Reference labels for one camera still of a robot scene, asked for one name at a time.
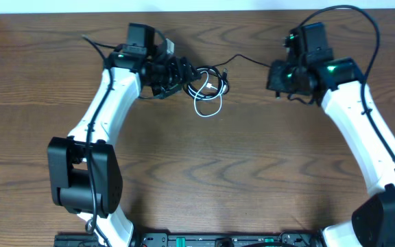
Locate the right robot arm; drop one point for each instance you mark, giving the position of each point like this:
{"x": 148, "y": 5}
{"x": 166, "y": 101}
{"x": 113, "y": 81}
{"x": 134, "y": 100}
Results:
{"x": 339, "y": 88}

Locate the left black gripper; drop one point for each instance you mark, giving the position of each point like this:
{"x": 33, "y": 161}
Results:
{"x": 180, "y": 79}

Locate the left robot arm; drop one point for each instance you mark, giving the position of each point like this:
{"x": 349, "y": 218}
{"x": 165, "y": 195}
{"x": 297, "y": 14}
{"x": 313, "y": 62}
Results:
{"x": 83, "y": 169}

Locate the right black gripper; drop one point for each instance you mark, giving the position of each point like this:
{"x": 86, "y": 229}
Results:
{"x": 276, "y": 81}

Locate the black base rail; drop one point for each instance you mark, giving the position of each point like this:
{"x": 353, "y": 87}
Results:
{"x": 288, "y": 238}

